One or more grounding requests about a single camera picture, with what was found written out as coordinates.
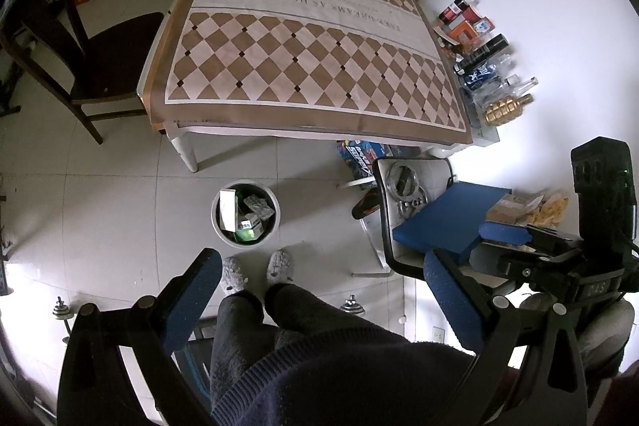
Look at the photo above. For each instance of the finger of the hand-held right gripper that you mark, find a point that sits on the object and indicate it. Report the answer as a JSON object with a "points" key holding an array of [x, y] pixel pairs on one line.
{"points": [[501, 234], [524, 267]]}

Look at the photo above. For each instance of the grey fuzzy slipper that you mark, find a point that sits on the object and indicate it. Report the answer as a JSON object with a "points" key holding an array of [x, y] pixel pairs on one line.
{"points": [[233, 275], [279, 265]]}

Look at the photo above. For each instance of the silver blister pack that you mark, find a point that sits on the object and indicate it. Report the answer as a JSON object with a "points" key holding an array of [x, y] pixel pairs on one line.
{"points": [[259, 207]]}

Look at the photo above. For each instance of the blue board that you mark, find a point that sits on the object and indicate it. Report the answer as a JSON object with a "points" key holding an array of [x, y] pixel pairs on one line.
{"points": [[449, 216]]}

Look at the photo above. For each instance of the white trash bin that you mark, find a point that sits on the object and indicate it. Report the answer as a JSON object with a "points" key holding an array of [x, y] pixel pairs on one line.
{"points": [[274, 227]]}

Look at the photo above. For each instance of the white table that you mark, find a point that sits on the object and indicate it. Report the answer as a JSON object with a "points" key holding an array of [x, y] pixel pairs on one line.
{"points": [[185, 154]]}

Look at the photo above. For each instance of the brown cardboard box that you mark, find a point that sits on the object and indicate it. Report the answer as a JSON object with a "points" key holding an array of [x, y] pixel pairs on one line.
{"points": [[511, 209]]}

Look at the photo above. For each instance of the white and blue carton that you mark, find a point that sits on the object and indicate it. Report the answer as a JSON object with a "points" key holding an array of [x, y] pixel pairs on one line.
{"points": [[484, 25]]}

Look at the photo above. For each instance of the small metal dumbbell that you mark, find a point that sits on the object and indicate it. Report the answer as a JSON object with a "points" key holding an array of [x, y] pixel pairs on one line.
{"points": [[352, 305], [63, 308]]}

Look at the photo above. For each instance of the person in dark clothes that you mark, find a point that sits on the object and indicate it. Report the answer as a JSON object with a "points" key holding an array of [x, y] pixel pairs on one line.
{"points": [[299, 311]]}

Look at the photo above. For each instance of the colourful printed box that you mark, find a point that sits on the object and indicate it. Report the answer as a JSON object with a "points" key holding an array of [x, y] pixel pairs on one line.
{"points": [[362, 154]]}

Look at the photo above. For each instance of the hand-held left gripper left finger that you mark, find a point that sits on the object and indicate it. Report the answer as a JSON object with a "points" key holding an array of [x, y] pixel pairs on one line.
{"points": [[197, 301]]}

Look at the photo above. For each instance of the white and green box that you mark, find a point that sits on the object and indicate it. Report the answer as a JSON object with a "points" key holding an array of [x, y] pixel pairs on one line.
{"points": [[248, 234]]}

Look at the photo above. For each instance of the cola bottle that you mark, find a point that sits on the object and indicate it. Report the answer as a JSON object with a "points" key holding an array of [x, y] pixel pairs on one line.
{"points": [[457, 9]]}

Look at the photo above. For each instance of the brown checkered tablecloth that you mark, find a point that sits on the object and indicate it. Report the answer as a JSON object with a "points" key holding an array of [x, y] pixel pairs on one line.
{"points": [[299, 71]]}

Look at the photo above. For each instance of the yellow snack bag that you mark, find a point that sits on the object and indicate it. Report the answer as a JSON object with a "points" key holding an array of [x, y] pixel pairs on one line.
{"points": [[549, 209]]}

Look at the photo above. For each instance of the gold grenade-shaped bottle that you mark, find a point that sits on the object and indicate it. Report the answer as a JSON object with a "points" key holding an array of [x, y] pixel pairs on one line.
{"points": [[504, 111]]}

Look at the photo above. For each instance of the red box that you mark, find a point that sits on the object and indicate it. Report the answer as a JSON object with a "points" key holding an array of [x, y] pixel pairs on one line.
{"points": [[469, 14]]}

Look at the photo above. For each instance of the black bottle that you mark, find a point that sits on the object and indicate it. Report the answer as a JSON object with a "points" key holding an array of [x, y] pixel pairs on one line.
{"points": [[489, 45]]}

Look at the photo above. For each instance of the dark wooden chair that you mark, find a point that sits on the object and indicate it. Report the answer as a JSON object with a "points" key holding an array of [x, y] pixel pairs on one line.
{"points": [[115, 56]]}

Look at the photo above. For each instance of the dark sandal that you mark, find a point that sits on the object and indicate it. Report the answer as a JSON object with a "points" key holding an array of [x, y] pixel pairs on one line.
{"points": [[364, 205]]}

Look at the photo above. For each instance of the blue and white bottle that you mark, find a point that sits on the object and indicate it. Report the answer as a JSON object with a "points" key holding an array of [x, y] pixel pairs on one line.
{"points": [[486, 75]]}

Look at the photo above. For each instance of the tall dark bottle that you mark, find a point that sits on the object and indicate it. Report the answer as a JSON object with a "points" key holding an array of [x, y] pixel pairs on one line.
{"points": [[477, 60]]}

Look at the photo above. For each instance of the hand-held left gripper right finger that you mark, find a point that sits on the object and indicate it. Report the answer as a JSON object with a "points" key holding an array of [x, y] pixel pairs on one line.
{"points": [[449, 301]]}

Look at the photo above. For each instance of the clear glass bottle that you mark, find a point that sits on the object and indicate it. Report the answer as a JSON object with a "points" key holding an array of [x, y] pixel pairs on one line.
{"points": [[504, 90]]}

